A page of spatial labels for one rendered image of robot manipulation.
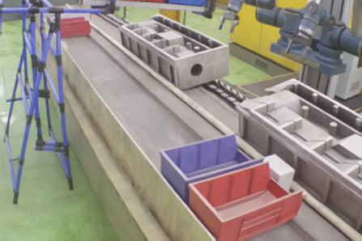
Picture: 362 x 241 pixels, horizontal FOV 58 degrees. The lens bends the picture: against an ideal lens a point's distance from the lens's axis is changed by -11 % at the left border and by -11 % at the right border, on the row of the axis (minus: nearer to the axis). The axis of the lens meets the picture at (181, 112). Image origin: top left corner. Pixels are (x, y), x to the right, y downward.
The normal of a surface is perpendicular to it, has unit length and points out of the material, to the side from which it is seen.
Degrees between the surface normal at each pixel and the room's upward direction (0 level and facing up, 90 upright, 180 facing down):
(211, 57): 90
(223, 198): 88
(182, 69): 90
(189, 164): 88
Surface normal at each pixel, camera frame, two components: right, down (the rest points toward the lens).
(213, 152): 0.48, 0.39
